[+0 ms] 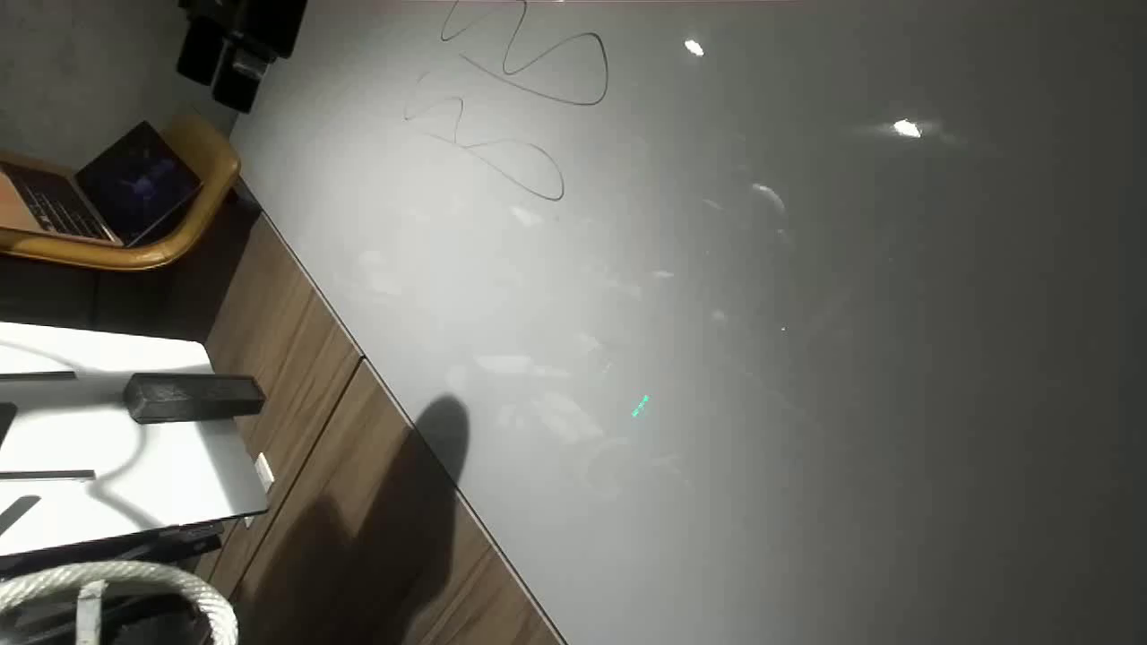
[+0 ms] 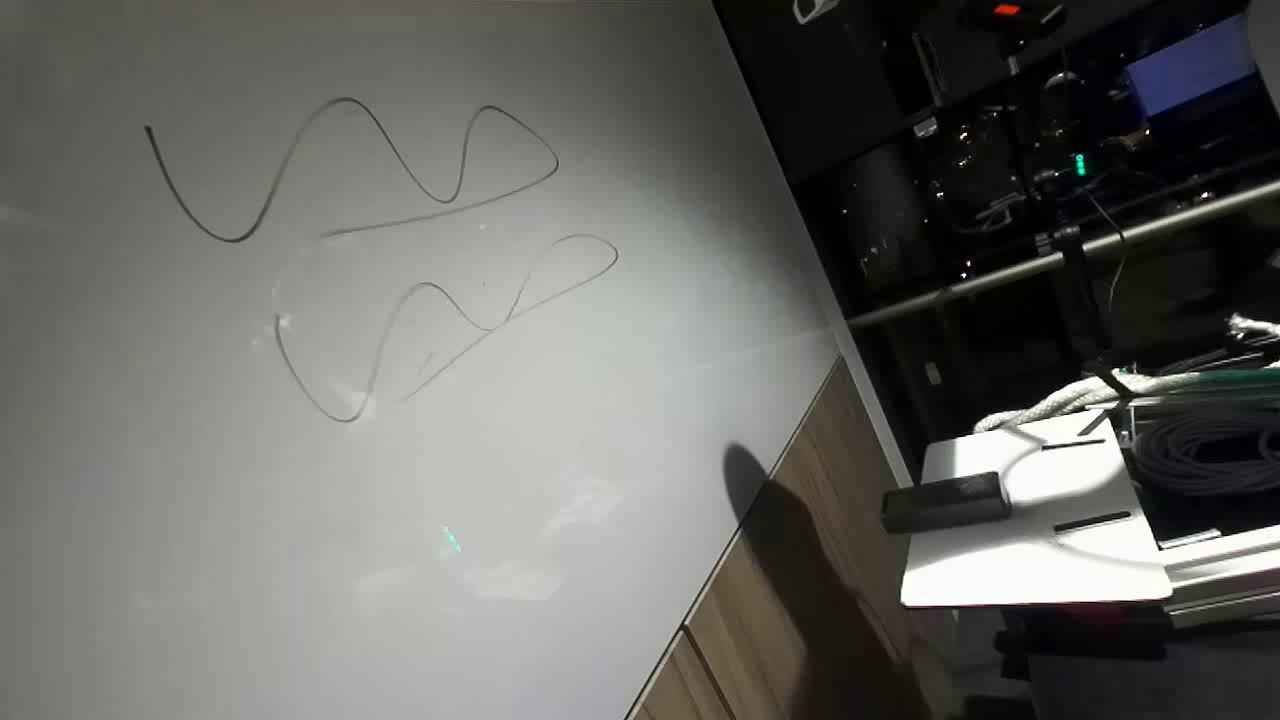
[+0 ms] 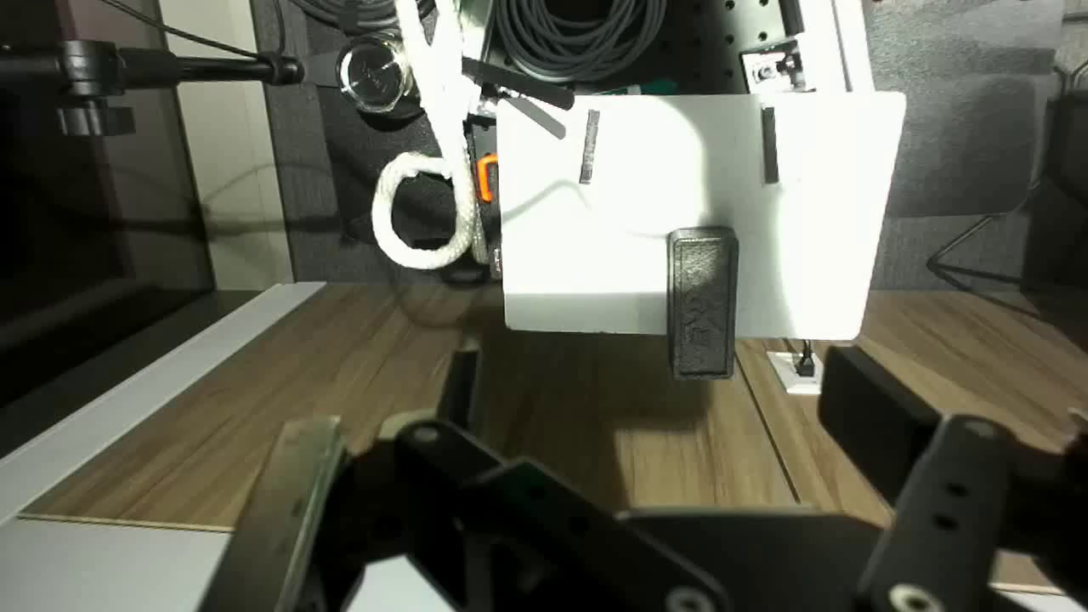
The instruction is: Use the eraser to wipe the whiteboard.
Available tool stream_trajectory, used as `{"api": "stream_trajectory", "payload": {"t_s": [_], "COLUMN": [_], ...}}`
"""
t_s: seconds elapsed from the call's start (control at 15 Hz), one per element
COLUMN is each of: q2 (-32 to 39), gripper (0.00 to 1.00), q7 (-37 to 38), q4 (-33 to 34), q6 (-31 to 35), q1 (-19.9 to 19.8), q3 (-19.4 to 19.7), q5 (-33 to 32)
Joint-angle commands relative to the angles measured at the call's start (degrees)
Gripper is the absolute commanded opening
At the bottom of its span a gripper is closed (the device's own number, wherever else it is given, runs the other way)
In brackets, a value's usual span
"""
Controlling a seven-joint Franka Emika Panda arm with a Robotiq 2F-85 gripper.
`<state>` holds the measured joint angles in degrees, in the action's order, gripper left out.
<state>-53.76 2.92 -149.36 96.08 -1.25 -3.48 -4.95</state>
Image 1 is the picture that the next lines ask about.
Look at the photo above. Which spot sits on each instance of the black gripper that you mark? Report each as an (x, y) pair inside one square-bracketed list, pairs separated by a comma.
[(257, 21)]

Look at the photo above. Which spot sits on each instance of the large grey whiteboard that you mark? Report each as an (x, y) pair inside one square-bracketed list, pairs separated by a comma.
[(717, 360)]

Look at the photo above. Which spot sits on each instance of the open laptop computer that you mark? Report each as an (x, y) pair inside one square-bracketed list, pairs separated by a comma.
[(129, 182)]

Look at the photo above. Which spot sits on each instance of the small white table outlet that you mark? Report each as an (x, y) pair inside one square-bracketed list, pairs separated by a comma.
[(264, 471)]

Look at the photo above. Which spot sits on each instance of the white flat shelf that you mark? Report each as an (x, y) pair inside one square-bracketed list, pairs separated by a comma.
[(118, 478)]

